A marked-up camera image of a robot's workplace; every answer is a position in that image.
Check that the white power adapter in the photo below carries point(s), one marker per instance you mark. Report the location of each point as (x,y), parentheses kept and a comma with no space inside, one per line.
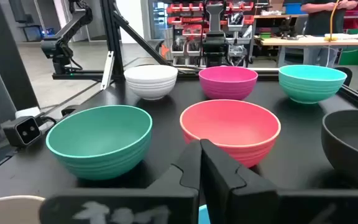
(28,111)

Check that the dark upright panel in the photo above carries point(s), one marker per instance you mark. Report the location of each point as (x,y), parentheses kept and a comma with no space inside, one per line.
(5,46)

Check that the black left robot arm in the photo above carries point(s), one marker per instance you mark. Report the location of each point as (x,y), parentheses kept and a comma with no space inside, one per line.
(215,40)

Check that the silver angle bracket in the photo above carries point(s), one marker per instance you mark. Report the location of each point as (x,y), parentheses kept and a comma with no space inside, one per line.
(107,70)

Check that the black camera box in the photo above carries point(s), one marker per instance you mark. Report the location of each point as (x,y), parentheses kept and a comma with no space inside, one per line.
(22,131)

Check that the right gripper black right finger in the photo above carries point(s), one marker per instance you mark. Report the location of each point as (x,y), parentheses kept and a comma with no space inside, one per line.
(244,202)

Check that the green bowl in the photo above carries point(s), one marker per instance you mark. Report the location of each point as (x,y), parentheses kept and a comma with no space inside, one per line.
(99,141)

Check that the turquoise bowl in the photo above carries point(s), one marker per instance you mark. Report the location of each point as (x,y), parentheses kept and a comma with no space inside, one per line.
(312,84)

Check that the black diagonal frame brace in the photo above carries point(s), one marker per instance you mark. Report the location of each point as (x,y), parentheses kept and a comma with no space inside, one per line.
(138,37)

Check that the black benchtop device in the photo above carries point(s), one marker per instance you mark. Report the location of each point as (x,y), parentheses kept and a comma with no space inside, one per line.
(286,29)

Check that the blue bowl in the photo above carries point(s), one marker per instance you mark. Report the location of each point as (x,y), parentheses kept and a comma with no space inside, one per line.
(204,216)

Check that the black frame upright post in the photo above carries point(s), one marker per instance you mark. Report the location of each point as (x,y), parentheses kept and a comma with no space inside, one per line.
(112,37)

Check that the dark grey bowl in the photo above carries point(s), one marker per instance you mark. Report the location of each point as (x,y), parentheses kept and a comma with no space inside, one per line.
(350,140)

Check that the blue storage bin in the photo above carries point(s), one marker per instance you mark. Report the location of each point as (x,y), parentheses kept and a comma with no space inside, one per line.
(292,7)

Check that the person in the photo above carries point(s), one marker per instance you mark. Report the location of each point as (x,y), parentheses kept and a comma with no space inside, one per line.
(322,18)

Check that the wooden workbench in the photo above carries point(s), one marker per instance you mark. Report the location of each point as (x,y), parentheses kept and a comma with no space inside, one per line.
(315,41)

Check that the magenta bowl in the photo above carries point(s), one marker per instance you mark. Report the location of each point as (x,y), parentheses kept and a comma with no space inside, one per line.
(227,82)

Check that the coral red bowl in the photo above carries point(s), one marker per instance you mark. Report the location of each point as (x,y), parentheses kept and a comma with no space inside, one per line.
(230,124)

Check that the red shelf bins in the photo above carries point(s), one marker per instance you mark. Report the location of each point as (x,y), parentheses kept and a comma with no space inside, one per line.
(354,12)

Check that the black table edge rail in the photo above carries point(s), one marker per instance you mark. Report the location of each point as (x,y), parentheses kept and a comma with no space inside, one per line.
(357,96)

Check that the white bowl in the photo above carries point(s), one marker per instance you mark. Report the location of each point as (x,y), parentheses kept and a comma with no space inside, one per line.
(151,81)

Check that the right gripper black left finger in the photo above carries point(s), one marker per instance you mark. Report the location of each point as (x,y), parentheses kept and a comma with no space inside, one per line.
(166,202)

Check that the khaki beige bowl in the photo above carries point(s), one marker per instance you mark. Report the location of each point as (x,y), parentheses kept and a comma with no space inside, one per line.
(11,210)

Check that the black rounded corner piece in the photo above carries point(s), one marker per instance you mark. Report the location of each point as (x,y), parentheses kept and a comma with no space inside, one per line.
(345,74)

